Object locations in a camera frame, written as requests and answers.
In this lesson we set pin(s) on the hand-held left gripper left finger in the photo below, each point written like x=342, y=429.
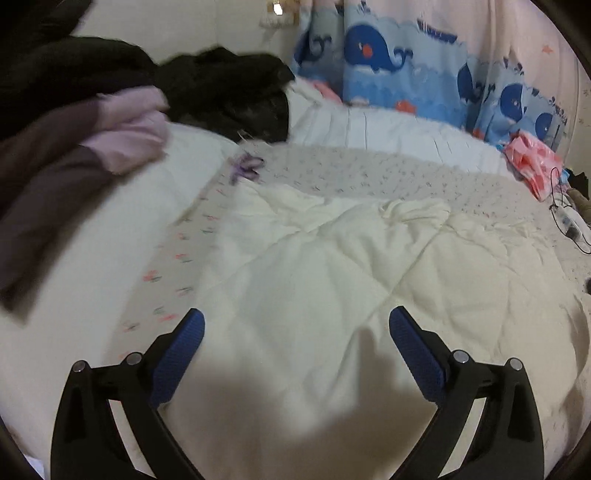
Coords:
x=178, y=355

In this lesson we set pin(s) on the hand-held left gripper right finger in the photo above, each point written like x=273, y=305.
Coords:
x=415, y=355

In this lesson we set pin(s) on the cream quilted jacket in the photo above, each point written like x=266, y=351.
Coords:
x=346, y=277

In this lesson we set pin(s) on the cherry print bed sheet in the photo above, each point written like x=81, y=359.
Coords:
x=369, y=170

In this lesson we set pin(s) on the white power strip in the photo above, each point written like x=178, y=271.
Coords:
x=572, y=226

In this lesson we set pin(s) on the purple two-tone jacket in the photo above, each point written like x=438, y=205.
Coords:
x=46, y=184

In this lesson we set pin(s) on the white striped duvet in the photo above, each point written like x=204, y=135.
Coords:
x=392, y=134

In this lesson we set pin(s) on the pink plastic bag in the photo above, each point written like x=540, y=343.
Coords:
x=531, y=159

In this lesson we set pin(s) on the brown clothing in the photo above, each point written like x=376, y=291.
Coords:
x=581, y=196

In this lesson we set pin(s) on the small black cloth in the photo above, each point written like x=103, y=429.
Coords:
x=579, y=175

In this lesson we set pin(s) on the black fleece jacket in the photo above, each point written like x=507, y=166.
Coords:
x=221, y=87

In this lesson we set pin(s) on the pink cloth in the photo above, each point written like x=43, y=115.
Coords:
x=325, y=90

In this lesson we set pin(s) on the whale print curtain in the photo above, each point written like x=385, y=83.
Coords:
x=415, y=60

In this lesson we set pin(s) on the black puffer jacket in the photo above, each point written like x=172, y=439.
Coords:
x=55, y=69

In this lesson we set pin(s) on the orange star wall sticker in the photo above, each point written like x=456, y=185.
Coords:
x=547, y=48

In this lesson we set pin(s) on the wall socket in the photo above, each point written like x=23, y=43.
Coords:
x=277, y=18

